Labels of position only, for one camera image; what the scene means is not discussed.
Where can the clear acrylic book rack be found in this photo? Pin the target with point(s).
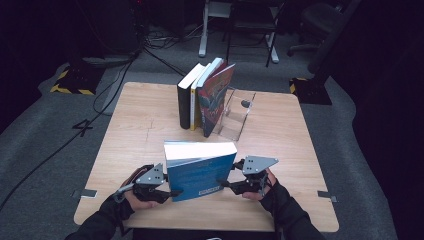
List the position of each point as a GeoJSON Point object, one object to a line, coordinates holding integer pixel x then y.
{"type": "Point", "coordinates": [236, 118]}

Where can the person's left hand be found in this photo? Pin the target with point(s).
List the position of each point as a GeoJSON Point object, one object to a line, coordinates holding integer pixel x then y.
{"type": "Point", "coordinates": [138, 204]}

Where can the yellow book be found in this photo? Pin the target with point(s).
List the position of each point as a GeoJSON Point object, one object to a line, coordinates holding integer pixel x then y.
{"type": "Point", "coordinates": [193, 110]}

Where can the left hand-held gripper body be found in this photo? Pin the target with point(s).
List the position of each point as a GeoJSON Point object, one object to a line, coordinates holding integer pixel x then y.
{"type": "Point", "coordinates": [151, 183]}

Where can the black equipment stand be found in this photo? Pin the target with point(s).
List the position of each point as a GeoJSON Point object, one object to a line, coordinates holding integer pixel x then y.
{"type": "Point", "coordinates": [113, 33]}

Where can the black slanted pole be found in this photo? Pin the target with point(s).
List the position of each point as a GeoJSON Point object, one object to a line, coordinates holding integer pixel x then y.
{"type": "Point", "coordinates": [333, 36]}

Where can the white desk leg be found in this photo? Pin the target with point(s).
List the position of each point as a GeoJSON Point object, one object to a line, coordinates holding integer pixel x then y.
{"type": "Point", "coordinates": [272, 50]}
{"type": "Point", "coordinates": [204, 33]}

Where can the red illustrated book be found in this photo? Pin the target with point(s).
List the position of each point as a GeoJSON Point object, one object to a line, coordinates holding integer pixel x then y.
{"type": "Point", "coordinates": [215, 100]}

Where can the black chair frame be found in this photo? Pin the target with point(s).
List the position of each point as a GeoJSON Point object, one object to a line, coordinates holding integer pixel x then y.
{"type": "Point", "coordinates": [253, 26]}

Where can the black hardcover book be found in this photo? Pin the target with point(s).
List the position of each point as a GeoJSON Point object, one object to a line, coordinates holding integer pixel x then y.
{"type": "Point", "coordinates": [184, 106]}

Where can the dark office chair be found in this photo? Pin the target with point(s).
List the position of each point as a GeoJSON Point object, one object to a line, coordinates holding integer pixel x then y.
{"type": "Point", "coordinates": [316, 20]}

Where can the grey tape piece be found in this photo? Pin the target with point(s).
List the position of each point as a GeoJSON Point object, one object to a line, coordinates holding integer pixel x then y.
{"type": "Point", "coordinates": [89, 193]}
{"type": "Point", "coordinates": [328, 196]}

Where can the person's right hand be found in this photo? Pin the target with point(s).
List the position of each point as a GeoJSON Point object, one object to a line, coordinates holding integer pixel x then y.
{"type": "Point", "coordinates": [270, 183]}

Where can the yellow black striped floor plate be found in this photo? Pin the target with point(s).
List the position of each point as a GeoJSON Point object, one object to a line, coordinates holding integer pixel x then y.
{"type": "Point", "coordinates": [311, 91]}
{"type": "Point", "coordinates": [76, 85]}

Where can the blue book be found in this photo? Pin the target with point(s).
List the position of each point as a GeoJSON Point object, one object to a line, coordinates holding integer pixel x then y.
{"type": "Point", "coordinates": [200, 173]}

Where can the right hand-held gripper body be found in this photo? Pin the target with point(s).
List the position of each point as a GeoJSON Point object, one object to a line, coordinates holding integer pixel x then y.
{"type": "Point", "coordinates": [256, 173]}

